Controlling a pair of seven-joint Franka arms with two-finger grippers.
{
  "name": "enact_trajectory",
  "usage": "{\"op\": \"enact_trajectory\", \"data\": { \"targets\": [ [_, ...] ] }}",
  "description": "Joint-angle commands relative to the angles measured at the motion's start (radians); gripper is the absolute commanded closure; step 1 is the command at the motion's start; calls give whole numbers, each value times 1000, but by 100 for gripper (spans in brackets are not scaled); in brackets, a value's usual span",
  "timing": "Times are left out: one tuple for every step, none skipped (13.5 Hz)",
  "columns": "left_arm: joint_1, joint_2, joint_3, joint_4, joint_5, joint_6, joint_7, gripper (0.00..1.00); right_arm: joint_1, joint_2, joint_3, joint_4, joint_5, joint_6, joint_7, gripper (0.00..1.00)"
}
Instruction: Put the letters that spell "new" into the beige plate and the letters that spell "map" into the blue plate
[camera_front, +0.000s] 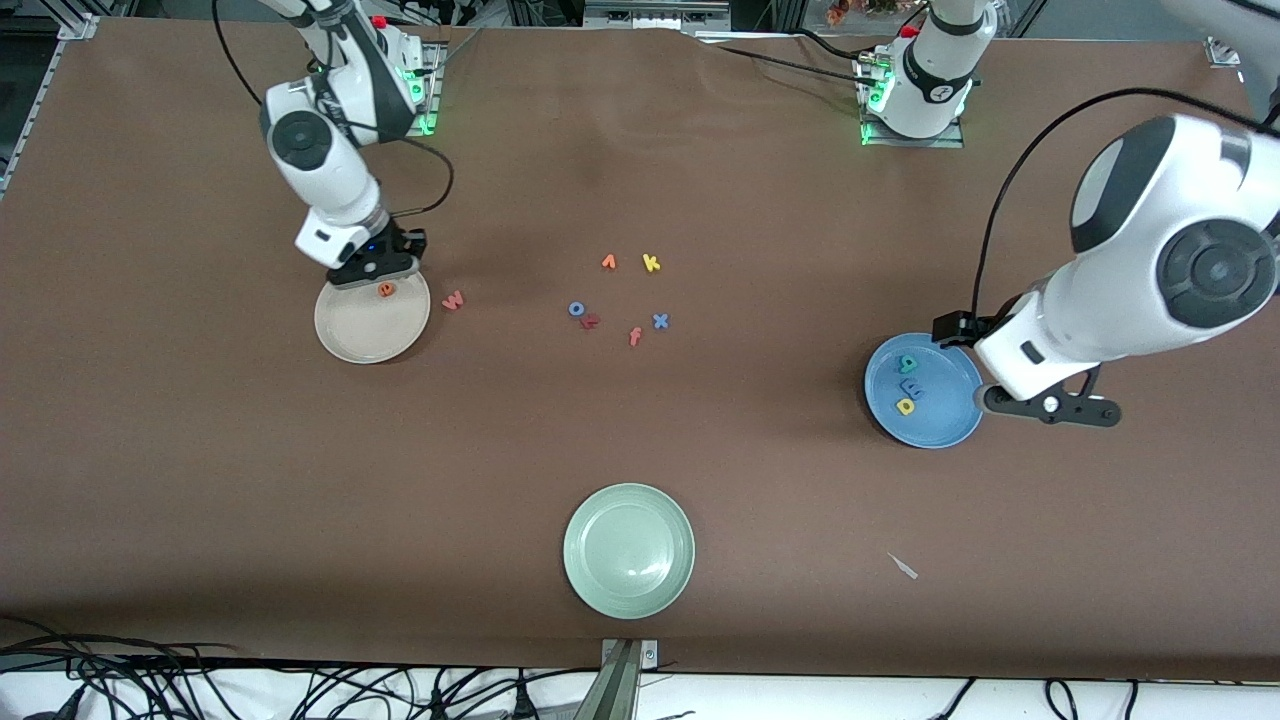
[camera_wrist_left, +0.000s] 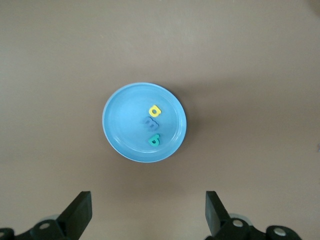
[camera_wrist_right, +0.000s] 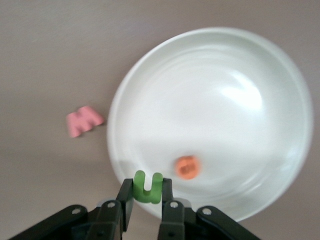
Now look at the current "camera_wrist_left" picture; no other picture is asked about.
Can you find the yellow foam letter d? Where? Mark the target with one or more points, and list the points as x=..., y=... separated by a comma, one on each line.
x=153, y=112

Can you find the teal foam letter p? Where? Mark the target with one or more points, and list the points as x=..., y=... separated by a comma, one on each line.
x=153, y=142

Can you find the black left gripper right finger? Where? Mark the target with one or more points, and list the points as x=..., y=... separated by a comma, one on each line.
x=217, y=217

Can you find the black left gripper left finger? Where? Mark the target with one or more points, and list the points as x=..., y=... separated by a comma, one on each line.
x=75, y=217

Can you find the blue plate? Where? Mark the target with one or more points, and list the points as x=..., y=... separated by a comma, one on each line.
x=125, y=122

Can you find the blue foam letter m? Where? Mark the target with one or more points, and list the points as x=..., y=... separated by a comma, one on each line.
x=150, y=124

